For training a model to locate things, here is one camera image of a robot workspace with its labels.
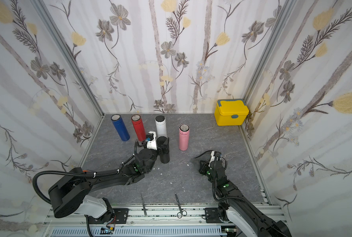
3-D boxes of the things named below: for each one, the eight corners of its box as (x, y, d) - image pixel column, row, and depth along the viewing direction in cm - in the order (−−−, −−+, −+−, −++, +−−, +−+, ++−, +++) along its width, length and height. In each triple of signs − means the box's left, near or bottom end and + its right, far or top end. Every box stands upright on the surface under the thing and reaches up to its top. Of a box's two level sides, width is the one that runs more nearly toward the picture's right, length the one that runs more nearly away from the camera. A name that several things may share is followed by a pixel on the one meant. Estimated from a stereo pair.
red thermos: (137, 141, 105) (130, 121, 89) (139, 134, 109) (132, 114, 93) (145, 141, 105) (139, 121, 89) (147, 134, 109) (141, 114, 93)
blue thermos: (120, 141, 106) (109, 120, 89) (122, 134, 110) (112, 113, 93) (128, 141, 106) (119, 120, 89) (130, 134, 110) (121, 113, 93)
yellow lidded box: (215, 127, 115) (220, 113, 104) (212, 112, 126) (216, 98, 115) (243, 127, 116) (250, 114, 104) (238, 112, 126) (244, 99, 115)
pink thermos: (178, 150, 101) (178, 131, 84) (178, 143, 105) (178, 123, 88) (188, 150, 101) (190, 132, 84) (187, 143, 105) (189, 123, 88)
